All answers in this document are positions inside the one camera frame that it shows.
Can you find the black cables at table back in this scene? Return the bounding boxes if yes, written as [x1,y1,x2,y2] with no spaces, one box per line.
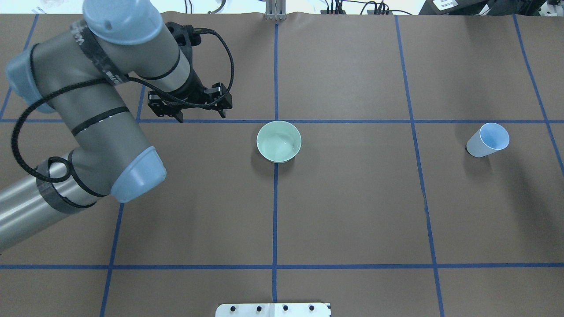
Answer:
[319,0,412,16]

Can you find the white bracket plate with bolts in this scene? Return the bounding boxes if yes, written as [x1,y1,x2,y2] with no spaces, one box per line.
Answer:
[215,302,332,317]

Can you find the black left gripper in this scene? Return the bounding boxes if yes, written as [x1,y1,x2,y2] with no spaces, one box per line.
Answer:
[148,75,233,123]

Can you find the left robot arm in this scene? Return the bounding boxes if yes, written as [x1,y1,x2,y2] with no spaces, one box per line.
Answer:
[1,0,234,251]

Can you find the light green bowl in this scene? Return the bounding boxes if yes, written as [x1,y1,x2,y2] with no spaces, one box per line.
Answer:
[256,120,302,164]

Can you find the grey metal camera post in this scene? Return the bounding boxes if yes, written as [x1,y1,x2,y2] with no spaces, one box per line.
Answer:
[264,0,287,22]

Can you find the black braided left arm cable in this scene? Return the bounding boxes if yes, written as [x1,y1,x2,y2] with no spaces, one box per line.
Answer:
[11,27,235,184]

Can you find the dark equipment box top right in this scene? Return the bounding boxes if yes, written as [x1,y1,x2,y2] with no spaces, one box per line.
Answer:
[418,0,563,17]

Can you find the light blue cup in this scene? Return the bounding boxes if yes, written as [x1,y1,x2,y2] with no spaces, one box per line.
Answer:
[466,122,510,157]

